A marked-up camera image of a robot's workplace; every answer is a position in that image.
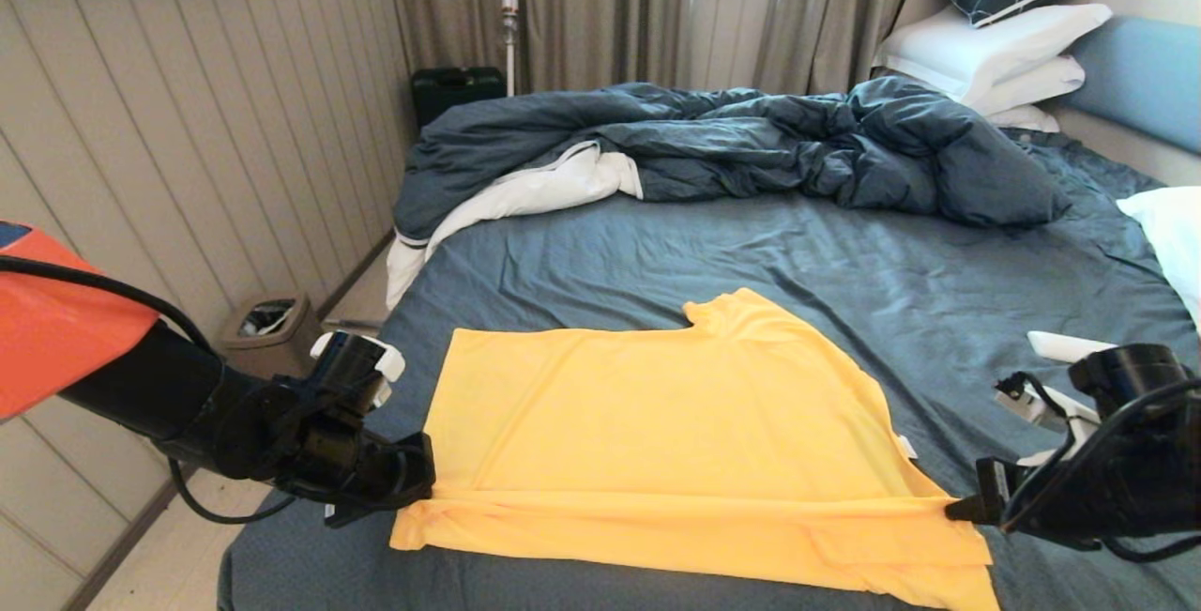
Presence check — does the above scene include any yellow t-shirt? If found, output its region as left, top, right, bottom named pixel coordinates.
left=389, top=288, right=1000, bottom=611

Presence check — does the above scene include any beige trash bin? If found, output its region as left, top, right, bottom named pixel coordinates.
left=220, top=292, right=325, bottom=382

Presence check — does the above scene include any white remote control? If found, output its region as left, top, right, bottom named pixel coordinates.
left=1026, top=330, right=1119, bottom=364

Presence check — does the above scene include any dark trash bag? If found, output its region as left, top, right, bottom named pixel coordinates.
left=242, top=301, right=297, bottom=338

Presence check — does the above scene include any dark blue bed sheet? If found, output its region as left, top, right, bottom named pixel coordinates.
left=218, top=125, right=1201, bottom=611

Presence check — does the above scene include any beige bed headboard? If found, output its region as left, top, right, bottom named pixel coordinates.
left=889, top=0, right=1201, bottom=188

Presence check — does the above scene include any white duvet lining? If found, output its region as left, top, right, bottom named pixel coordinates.
left=386, top=140, right=645, bottom=309

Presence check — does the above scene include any small white pillow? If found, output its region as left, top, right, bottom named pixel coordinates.
left=983, top=104, right=1061, bottom=134

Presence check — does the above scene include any black suitcase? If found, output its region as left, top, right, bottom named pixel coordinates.
left=411, top=67, right=508, bottom=130

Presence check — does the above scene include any blue headboard pad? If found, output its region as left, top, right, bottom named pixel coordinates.
left=1062, top=16, right=1201, bottom=158

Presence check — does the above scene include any medium white pillow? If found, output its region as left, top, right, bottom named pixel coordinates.
left=959, top=55, right=1087, bottom=117

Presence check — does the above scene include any crumpled dark blue duvet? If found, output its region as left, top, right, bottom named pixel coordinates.
left=393, top=78, right=1071, bottom=242

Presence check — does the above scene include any large white pillow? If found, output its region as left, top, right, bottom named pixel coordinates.
left=873, top=3, right=1113, bottom=105

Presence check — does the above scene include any narrow beige curtain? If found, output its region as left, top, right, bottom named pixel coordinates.
left=753, top=0, right=991, bottom=98

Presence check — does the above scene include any wide beige curtain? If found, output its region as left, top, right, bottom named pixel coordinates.
left=383, top=0, right=695, bottom=94

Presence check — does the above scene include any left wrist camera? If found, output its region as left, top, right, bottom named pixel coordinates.
left=310, top=330, right=407, bottom=406

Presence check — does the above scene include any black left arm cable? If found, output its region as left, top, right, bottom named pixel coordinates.
left=0, top=254, right=282, bottom=527

